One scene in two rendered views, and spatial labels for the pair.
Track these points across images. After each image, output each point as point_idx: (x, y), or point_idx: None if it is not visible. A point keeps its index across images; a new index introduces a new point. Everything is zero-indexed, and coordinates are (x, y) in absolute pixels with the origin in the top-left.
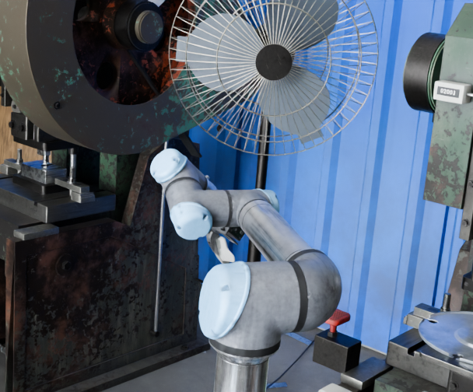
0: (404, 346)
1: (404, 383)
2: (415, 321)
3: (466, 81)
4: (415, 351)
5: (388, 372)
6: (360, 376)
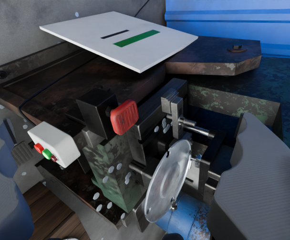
0: (141, 136)
1: (117, 151)
2: (166, 106)
3: None
4: (141, 144)
5: (117, 135)
6: (98, 138)
